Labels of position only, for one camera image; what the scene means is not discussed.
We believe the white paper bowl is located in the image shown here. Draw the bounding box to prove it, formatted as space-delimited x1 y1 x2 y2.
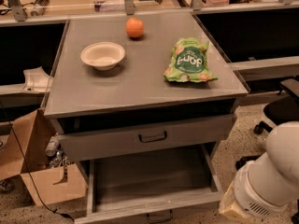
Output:
80 42 125 71

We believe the brown cardboard box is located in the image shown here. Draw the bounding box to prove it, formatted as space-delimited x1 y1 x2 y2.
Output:
0 110 87 206

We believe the grey drawer cabinet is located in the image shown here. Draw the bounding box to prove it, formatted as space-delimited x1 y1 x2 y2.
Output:
42 10 249 163

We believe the black white handheld tool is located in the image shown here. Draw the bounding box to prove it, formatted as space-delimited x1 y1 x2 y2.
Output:
30 0 50 16

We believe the black floor cable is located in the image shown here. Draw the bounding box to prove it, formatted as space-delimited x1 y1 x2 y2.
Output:
0 101 75 222

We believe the grey top drawer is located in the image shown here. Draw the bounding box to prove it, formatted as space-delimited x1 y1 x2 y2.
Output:
50 114 236 161

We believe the orange fruit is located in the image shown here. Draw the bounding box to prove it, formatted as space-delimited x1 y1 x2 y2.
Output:
125 18 144 38

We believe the black office chair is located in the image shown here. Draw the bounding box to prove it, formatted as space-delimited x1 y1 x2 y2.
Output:
235 77 299 224

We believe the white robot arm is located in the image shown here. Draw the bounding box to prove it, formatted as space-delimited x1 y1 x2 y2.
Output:
219 121 299 222

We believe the green snack bag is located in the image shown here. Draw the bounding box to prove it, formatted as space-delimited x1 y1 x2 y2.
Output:
164 37 218 83

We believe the white plastic bracket part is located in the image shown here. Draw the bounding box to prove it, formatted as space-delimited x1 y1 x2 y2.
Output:
21 67 53 93

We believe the plastic bottle in box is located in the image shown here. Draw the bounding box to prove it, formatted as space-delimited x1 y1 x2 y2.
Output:
45 135 59 157

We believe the grey drawer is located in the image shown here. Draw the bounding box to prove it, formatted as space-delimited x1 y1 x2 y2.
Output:
50 114 236 161
75 145 223 224

